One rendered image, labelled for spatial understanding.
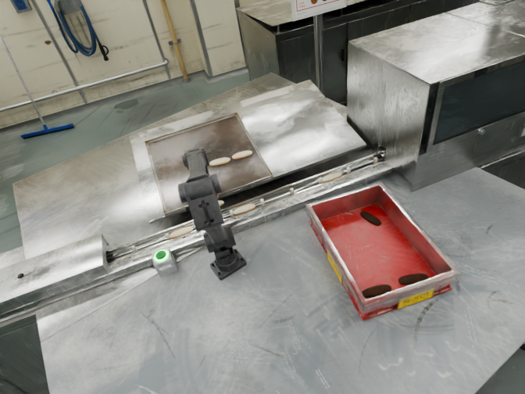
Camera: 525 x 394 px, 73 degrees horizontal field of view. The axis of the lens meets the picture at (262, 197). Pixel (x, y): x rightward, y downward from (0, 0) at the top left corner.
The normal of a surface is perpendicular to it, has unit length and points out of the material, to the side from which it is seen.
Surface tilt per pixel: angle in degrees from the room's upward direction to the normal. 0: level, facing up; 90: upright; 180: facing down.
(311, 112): 10
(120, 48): 90
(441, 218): 0
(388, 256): 0
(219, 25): 90
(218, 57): 90
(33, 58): 90
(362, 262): 0
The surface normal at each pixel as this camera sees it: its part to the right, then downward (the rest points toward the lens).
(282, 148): -0.08, -0.62
